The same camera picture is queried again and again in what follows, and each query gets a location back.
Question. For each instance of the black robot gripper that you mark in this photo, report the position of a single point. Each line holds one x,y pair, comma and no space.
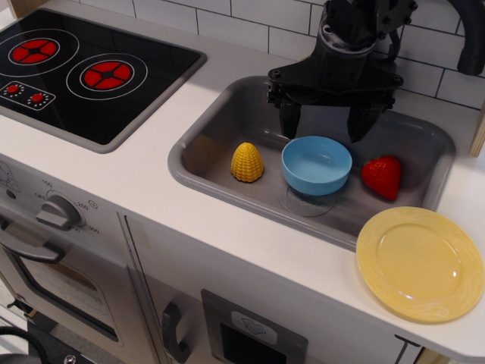
335,73

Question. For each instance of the yellow toy corn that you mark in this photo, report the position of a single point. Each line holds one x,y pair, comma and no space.
247,164

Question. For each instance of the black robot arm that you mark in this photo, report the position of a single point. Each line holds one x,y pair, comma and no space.
358,21

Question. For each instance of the blue plastic bowl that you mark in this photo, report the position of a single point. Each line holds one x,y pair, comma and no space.
316,165

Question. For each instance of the grey toy sink basin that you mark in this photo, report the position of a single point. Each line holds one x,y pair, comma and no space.
201,160

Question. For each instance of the red toy strawberry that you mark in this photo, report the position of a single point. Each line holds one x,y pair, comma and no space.
383,176

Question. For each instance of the black toy faucet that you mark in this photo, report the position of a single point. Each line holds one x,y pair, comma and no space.
471,13

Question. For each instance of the yellow plastic plate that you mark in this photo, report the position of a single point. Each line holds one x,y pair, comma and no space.
421,266

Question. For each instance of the black toy stovetop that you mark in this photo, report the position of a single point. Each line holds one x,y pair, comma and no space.
89,84

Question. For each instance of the grey dishwasher panel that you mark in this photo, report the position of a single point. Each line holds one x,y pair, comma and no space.
237,335

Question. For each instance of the grey oven knob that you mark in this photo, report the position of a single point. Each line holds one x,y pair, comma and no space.
57,212

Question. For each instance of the toy oven door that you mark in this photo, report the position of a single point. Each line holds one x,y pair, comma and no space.
61,293

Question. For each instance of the grey cabinet door handle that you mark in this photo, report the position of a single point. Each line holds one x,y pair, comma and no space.
179,351

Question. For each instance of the grey oven door handle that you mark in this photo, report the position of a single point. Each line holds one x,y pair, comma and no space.
47,252

